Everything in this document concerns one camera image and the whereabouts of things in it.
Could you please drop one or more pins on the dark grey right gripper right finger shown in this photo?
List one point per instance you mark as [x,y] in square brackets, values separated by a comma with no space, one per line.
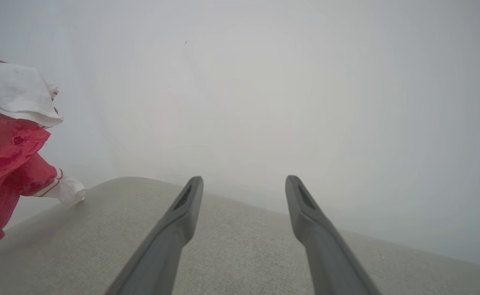
[326,254]

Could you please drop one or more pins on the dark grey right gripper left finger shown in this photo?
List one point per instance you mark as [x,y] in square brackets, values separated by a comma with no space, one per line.
[162,246]

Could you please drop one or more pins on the red shirt with white sleeves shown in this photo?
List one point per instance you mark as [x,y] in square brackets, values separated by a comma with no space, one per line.
[6,155]

